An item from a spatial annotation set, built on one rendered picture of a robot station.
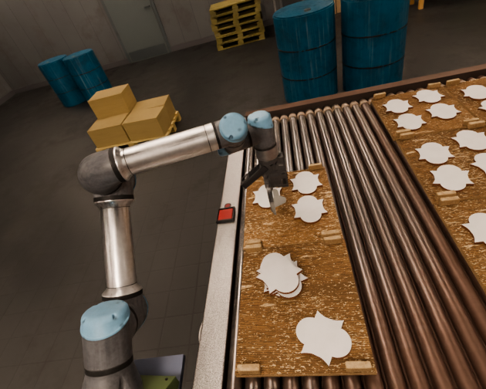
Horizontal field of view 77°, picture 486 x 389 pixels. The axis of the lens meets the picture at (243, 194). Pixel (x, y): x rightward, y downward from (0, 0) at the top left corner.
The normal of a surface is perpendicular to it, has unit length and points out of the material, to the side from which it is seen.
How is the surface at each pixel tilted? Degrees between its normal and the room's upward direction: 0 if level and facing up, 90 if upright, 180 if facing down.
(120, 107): 90
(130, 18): 90
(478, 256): 0
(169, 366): 0
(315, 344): 0
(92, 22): 90
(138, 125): 90
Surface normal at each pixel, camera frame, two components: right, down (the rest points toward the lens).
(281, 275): -0.24, -0.73
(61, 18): 0.01, 0.65
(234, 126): 0.05, -0.04
